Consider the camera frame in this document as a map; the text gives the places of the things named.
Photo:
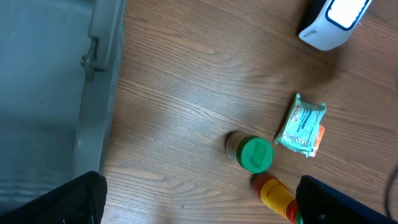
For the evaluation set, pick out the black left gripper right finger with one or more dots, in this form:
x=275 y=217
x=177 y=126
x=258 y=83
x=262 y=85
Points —
x=319 y=203

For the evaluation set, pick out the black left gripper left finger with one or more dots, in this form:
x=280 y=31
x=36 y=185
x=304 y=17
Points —
x=80 y=200

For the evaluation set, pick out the green cap hot sauce bottle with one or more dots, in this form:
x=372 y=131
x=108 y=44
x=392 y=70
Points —
x=277 y=196

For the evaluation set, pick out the teal wipes pack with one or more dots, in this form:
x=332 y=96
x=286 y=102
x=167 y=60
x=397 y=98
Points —
x=302 y=130

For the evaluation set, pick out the green cap white jar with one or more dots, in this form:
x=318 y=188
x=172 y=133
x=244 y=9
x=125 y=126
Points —
x=251 y=152

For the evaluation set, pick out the white barcode scanner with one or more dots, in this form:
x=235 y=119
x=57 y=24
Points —
x=327 y=24

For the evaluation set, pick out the dark grey mesh basket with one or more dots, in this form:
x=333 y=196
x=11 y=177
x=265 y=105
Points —
x=60 y=65

